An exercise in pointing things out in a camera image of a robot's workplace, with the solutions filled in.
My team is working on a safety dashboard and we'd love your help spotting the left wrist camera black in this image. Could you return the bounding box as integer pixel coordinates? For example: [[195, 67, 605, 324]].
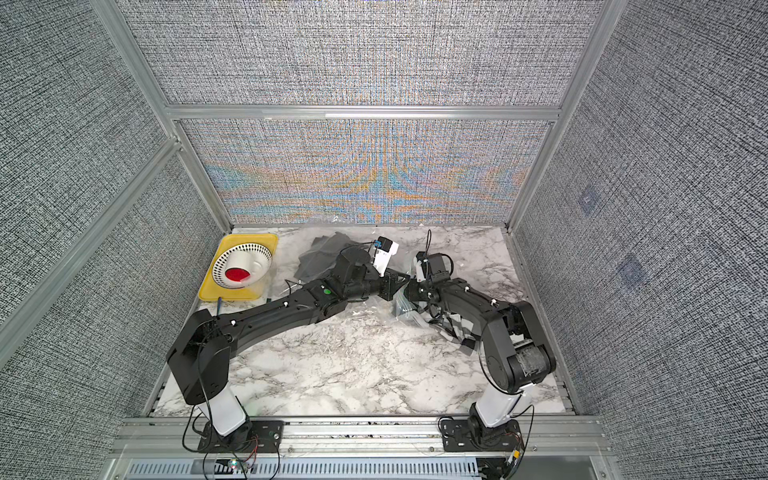
[[373, 236, 399, 277]]

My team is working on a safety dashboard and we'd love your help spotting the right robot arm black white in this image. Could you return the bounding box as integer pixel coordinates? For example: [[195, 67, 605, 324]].
[[405, 278, 557, 448]]

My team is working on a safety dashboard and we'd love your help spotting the clear plastic vacuum bag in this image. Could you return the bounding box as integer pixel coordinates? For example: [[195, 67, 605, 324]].
[[257, 224, 457, 328]]

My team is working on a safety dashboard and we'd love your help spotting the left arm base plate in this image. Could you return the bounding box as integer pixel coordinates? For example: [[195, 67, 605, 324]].
[[196, 420, 285, 454]]

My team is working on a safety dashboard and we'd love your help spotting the aluminium frame of enclosure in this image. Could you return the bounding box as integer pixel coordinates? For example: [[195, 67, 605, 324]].
[[0, 0, 768, 421]]

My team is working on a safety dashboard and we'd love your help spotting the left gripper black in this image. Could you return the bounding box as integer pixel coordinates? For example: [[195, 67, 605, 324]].
[[344, 267, 411, 303]]

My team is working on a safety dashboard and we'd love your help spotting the white patterned bowl red inside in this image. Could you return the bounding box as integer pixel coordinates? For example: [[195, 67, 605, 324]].
[[212, 243, 272, 289]]

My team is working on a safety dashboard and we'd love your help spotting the white slotted cable duct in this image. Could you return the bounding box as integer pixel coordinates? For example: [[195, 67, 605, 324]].
[[125, 457, 481, 479]]

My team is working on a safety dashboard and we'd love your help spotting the black white checkered shirt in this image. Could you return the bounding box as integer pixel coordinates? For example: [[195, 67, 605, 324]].
[[393, 291, 478, 356]]

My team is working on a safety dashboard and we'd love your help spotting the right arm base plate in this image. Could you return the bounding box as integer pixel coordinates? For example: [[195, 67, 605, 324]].
[[438, 417, 523, 452]]

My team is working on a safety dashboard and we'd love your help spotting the front aluminium rail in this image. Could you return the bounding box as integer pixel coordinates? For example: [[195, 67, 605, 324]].
[[107, 413, 616, 459]]

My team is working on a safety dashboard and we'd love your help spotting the yellow plastic tray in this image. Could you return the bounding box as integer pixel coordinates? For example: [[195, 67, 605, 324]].
[[198, 233, 278, 302]]

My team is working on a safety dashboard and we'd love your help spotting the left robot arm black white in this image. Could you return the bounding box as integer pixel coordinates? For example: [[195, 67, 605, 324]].
[[166, 269, 412, 438]]

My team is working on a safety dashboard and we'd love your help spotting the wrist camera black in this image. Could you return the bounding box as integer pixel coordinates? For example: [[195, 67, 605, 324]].
[[373, 236, 399, 277], [415, 251, 454, 283]]

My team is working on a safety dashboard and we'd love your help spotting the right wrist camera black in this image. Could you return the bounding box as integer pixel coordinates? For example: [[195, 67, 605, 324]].
[[415, 251, 454, 283]]

